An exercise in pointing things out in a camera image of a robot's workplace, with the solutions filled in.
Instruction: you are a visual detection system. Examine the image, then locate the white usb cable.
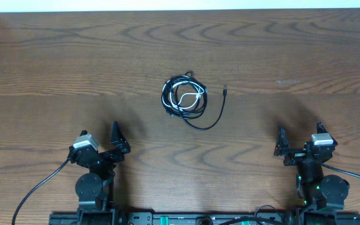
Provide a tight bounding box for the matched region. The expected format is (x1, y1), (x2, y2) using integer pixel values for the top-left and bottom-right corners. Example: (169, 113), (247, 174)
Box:
(162, 80), (206, 111)

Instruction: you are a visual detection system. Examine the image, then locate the black usb cable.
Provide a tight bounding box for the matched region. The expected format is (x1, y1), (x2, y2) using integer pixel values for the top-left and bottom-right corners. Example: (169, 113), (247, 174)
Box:
(161, 71), (228, 131)

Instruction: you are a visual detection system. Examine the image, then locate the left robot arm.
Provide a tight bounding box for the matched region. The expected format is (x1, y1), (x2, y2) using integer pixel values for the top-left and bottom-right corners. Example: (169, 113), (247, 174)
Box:
(68, 121), (131, 211)

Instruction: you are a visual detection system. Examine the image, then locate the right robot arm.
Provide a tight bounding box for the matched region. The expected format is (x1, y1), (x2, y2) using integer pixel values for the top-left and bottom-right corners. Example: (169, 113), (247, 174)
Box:
(274, 122), (349, 212)

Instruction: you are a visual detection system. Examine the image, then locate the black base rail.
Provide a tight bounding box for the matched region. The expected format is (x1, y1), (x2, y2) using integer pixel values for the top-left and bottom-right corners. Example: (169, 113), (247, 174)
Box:
(48, 211), (360, 225)

